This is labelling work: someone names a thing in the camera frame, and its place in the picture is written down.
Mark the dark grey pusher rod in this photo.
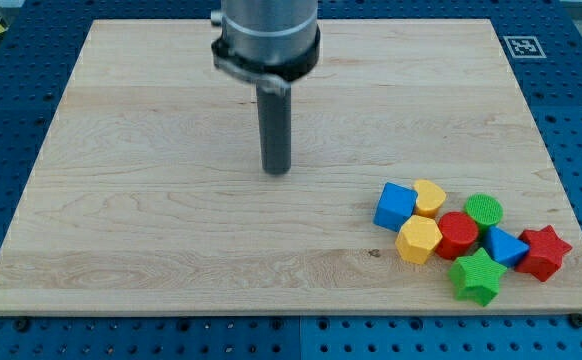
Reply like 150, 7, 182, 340
256, 87, 291, 175

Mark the green star block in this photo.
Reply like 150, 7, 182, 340
448, 247, 508, 307

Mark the white fiducial marker tag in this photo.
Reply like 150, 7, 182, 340
503, 35, 546, 59

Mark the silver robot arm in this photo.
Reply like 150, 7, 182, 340
211, 0, 321, 175

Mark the yellow hexagon block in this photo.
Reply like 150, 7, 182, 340
395, 215, 442, 265

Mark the yellow heart block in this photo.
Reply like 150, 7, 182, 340
413, 179, 447, 219

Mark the blue cube block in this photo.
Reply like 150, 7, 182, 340
373, 182, 417, 232

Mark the light wooden board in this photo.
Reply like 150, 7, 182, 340
0, 19, 582, 317

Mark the red cylinder block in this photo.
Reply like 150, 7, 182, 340
436, 211, 479, 260

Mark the red star block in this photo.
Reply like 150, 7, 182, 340
514, 225, 573, 282

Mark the green cylinder block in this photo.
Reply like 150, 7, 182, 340
464, 193, 504, 234

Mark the blue triangle block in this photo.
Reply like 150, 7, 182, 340
482, 226, 530, 268

